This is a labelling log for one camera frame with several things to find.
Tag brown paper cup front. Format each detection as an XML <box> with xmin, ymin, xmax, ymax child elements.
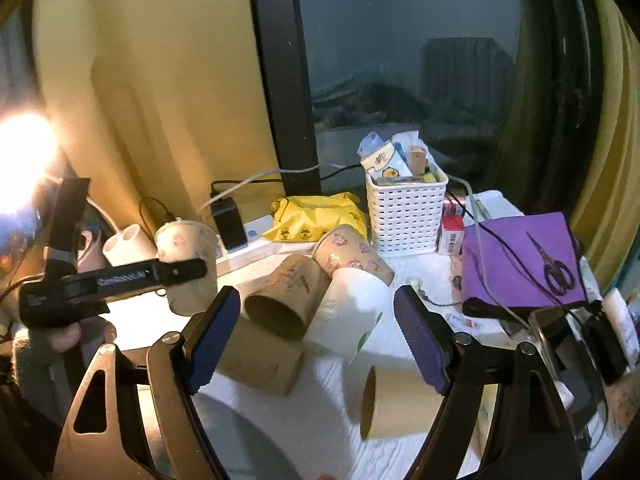
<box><xmin>360</xmin><ymin>366</ymin><xmax>444</xmax><ymax>440</ymax></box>

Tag white paper cup green print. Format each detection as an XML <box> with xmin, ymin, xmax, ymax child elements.
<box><xmin>303</xmin><ymin>268</ymin><xmax>392</xmax><ymax>363</ymax></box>

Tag brown paper cup lying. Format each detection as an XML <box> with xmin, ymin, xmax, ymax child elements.
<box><xmin>244</xmin><ymin>254</ymin><xmax>330</xmax><ymax>341</ymax></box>

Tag grey round mat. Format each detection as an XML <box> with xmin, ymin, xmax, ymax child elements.
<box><xmin>138</xmin><ymin>387</ymin><xmax>300</xmax><ymax>480</ymax></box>

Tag yellow curtain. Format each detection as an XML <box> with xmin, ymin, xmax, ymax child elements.
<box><xmin>34</xmin><ymin>0</ymin><xmax>278</xmax><ymax>226</ymax></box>

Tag yellow plastic bag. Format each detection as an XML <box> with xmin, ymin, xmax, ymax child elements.
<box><xmin>262</xmin><ymin>192</ymin><xmax>368</xmax><ymax>243</ymax></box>

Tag white desk lamp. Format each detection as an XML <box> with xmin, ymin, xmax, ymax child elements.
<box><xmin>1</xmin><ymin>113</ymin><xmax>157</xmax><ymax>266</ymax></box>

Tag small dark scissors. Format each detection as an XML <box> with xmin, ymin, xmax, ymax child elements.
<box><xmin>527</xmin><ymin>232</ymin><xmax>576</xmax><ymax>296</ymax></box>

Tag person's left hand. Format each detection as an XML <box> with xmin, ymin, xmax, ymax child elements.
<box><xmin>48</xmin><ymin>318</ymin><xmax>117</xmax><ymax>353</ymax></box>

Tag brown paper cup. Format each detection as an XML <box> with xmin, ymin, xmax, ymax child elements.
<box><xmin>360</xmin><ymin>366</ymin><xmax>444</xmax><ymax>440</ymax></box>
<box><xmin>155</xmin><ymin>219</ymin><xmax>217</xmax><ymax>316</ymax></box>
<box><xmin>244</xmin><ymin>254</ymin><xmax>330</xmax><ymax>341</ymax></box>
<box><xmin>216</xmin><ymin>316</ymin><xmax>305</xmax><ymax>396</ymax></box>

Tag white plastic lattice basket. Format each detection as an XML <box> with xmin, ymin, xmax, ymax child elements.
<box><xmin>366</xmin><ymin>162</ymin><xmax>449</xmax><ymax>257</ymax></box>

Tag red white small box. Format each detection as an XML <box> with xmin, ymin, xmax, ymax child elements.
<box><xmin>437</xmin><ymin>198</ymin><xmax>465</xmax><ymax>256</ymax></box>

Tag black power adapter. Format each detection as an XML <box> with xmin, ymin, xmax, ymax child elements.
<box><xmin>209</xmin><ymin>196</ymin><xmax>247</xmax><ymax>252</ymax></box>

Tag white power strip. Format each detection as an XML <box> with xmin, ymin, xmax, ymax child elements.
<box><xmin>216</xmin><ymin>216</ymin><xmax>316</xmax><ymax>276</ymax></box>

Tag pink flower paper cup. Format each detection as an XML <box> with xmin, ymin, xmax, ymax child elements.
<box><xmin>311</xmin><ymin>224</ymin><xmax>395</xmax><ymax>286</ymax></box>

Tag purple cloth pouch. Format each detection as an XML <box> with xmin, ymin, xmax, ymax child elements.
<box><xmin>461</xmin><ymin>212</ymin><xmax>588</xmax><ymax>320</ymax></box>

